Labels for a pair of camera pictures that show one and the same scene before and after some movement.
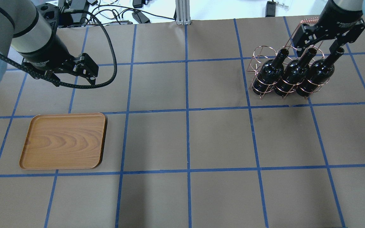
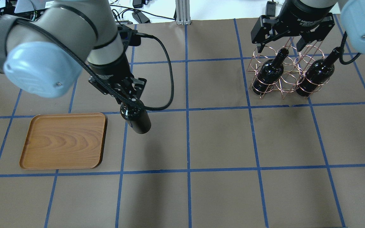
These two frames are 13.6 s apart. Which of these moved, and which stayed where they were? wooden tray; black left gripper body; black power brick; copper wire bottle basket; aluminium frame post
Moved: black left gripper body
Stayed: black power brick; wooden tray; aluminium frame post; copper wire bottle basket
